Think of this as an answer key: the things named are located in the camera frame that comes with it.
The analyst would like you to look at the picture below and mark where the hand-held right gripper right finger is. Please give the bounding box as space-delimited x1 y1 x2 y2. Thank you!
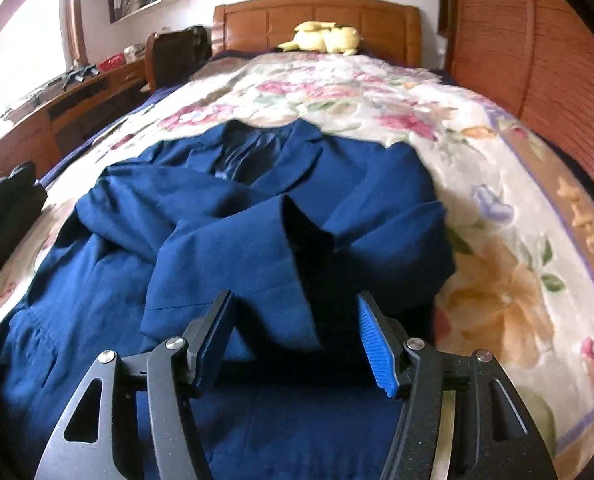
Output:
356 290 559 480

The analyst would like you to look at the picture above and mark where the black bag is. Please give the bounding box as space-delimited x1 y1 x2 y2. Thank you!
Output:
157 26 212 86

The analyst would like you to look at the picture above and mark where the wooden chair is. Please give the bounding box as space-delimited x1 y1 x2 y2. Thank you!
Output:
146 25 213 94

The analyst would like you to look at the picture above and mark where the floral blanket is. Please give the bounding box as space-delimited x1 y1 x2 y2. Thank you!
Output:
0 52 594 480

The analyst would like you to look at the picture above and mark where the wooden slatted wardrobe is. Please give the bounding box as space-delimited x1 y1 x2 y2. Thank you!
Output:
437 0 594 186

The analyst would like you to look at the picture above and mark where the long wooden desk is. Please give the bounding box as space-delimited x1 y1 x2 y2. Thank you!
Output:
0 57 148 181

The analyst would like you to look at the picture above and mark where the yellow plush toy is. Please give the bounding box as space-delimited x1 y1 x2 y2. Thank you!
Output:
277 21 363 56

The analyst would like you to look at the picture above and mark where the black device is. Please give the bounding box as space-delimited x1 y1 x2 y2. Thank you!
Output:
59 64 100 86

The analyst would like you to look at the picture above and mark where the black clothes pile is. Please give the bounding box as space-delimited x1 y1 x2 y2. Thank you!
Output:
0 161 48 281

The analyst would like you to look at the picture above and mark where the wooden bed headboard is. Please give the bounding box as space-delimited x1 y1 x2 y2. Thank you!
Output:
212 0 423 68

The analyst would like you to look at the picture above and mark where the window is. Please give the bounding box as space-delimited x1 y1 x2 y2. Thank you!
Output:
0 0 85 126

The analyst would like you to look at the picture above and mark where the blue suit jacket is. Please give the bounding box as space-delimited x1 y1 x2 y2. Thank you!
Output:
0 119 458 480

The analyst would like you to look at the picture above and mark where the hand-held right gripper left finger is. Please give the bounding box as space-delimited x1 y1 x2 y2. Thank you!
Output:
34 289 238 480

